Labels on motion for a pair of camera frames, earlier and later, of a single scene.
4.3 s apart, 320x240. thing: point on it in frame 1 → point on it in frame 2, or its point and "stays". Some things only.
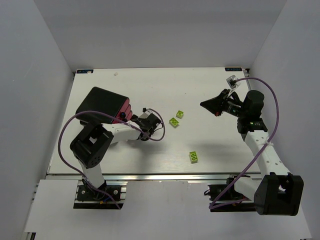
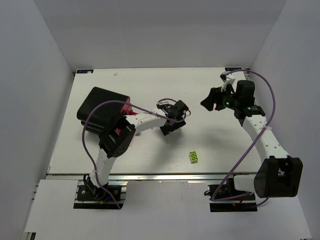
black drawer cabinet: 99,99 stays
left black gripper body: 136,118 → 173,123
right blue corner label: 233,69 stays
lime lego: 193,157 stays
